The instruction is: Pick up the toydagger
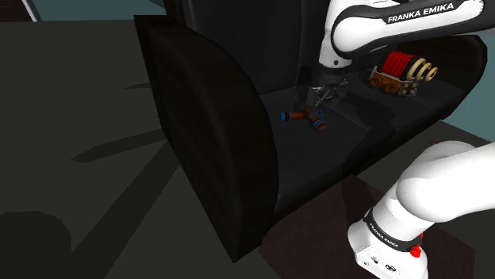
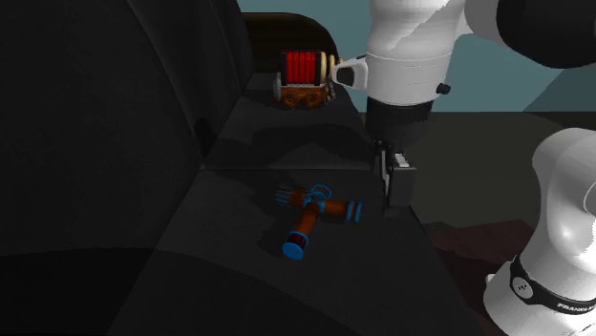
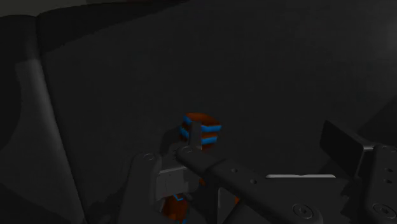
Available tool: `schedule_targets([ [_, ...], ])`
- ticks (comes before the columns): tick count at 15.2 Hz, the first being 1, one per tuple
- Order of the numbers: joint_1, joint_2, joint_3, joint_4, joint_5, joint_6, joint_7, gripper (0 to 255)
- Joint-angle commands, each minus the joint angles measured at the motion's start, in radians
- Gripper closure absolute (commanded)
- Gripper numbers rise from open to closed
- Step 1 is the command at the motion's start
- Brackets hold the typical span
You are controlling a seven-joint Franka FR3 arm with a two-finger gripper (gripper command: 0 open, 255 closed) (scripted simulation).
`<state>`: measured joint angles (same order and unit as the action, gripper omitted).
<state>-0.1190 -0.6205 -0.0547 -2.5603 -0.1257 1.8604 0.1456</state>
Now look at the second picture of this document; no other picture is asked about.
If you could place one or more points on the orange and blue jointed toy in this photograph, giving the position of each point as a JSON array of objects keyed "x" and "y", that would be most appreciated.
[{"x": 311, "y": 215}]

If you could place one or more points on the dark sofa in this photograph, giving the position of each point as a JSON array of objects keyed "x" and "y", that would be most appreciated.
[{"x": 326, "y": 293}]

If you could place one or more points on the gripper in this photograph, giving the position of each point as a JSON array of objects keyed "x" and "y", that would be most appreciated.
[{"x": 395, "y": 121}]

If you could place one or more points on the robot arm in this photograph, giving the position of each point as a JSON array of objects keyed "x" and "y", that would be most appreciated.
[{"x": 409, "y": 46}]

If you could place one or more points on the wooden cart with red barrel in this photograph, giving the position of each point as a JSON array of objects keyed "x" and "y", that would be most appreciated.
[{"x": 302, "y": 74}]

